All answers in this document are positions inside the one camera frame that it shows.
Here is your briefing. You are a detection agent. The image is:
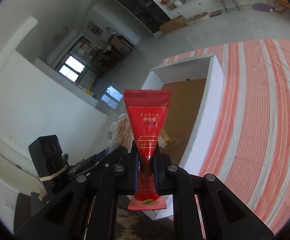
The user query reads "bread loaf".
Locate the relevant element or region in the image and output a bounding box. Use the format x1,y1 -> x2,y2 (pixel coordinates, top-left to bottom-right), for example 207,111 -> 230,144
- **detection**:
158,129 -> 181,149

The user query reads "round cat scratcher bed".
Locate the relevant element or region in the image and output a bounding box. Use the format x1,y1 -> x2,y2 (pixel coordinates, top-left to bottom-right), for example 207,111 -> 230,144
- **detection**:
184,12 -> 210,26

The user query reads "brown cardboard box floor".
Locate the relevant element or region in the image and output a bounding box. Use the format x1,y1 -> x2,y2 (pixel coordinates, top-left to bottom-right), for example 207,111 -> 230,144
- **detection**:
159,15 -> 186,35

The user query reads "striped orange white tablecloth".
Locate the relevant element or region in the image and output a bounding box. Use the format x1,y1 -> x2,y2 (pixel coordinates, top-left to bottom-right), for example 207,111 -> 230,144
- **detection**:
163,39 -> 290,233

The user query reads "black tall cabinet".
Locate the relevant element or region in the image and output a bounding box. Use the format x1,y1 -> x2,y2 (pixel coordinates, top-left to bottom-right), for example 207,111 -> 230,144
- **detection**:
116,0 -> 170,34

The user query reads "red snack packet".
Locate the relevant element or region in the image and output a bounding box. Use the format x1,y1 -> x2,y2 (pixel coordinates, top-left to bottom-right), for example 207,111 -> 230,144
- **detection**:
124,89 -> 171,211

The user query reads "white cardboard box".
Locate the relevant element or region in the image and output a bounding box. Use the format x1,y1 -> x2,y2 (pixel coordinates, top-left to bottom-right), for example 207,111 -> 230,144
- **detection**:
107,52 -> 226,221

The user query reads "red flower vase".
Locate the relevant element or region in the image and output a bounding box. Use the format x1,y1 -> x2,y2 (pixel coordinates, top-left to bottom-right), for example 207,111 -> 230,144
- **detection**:
159,0 -> 175,11

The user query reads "purple round floor mat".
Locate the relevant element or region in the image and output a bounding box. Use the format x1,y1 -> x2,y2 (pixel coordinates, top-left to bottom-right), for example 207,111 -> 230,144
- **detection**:
251,3 -> 274,12

